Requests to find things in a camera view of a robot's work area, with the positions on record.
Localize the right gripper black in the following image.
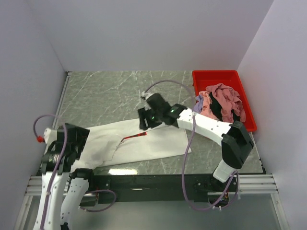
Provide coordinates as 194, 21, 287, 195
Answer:
137, 106, 163, 131

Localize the white t shirt red print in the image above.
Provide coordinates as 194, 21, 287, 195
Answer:
71, 119, 188, 171

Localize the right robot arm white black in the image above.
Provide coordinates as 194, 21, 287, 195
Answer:
138, 92, 254, 191

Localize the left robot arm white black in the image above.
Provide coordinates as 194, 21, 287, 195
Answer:
34, 124, 96, 230

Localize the lavender t shirt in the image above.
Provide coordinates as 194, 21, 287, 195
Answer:
193, 94, 204, 114

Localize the light pink t shirt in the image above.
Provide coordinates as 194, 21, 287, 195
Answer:
199, 91, 218, 120

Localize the black base crossbar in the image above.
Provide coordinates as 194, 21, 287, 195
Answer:
87, 174, 227, 202

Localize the red plastic bin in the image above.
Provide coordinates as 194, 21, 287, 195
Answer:
192, 70, 258, 132

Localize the black t shirt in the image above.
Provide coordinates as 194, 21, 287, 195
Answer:
209, 92, 240, 123

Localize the dusty pink t shirt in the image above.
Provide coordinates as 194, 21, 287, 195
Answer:
206, 83, 246, 123

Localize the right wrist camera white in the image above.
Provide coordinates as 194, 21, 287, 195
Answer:
141, 91, 152, 100

